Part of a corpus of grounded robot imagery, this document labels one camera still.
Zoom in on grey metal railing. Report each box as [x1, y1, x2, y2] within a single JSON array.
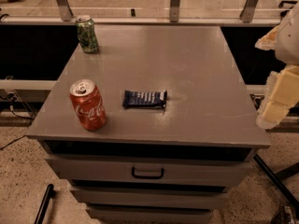
[[0, 0, 299, 28]]

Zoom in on black floor stand right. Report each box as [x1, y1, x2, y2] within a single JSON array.
[[254, 154, 299, 218]]

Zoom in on grey drawer cabinet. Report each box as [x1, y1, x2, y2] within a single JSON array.
[[28, 25, 269, 224]]

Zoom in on dark blue snack bar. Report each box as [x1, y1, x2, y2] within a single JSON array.
[[122, 91, 167, 109]]

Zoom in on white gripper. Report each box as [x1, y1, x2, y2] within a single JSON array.
[[255, 4, 299, 129]]

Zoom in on black drawer handle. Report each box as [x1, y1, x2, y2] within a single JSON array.
[[131, 167, 164, 180]]

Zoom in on black floor bar left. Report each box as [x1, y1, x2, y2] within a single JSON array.
[[34, 184, 55, 224]]

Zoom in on red coke can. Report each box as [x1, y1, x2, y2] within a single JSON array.
[[69, 79, 107, 131]]

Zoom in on green soda can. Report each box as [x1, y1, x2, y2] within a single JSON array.
[[76, 15, 99, 53]]

